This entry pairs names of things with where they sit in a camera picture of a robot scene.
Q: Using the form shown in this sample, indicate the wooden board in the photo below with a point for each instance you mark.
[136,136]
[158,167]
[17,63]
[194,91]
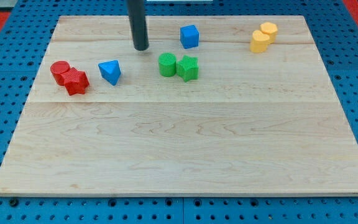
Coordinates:
[264,124]

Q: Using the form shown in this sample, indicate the green star block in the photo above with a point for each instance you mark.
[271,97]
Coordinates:
[187,68]

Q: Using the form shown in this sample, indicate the red star block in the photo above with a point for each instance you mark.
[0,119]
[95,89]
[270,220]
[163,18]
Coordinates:
[75,81]

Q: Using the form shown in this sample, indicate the green cylinder block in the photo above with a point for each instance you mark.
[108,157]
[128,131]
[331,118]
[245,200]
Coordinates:
[167,64]

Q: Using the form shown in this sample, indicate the blue cube block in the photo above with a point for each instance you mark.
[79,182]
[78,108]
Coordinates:
[189,36]

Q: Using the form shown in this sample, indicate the blue triangle block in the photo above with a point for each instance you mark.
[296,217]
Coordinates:
[110,71]

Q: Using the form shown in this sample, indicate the yellow heart block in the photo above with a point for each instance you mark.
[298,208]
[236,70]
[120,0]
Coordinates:
[259,41]

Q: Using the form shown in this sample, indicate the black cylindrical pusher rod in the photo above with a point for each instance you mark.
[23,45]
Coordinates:
[138,24]

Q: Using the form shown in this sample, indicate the yellow hexagon block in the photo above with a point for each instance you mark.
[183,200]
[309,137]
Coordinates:
[270,29]

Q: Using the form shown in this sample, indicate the red cylinder block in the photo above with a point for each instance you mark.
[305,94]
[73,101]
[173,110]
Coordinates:
[57,69]

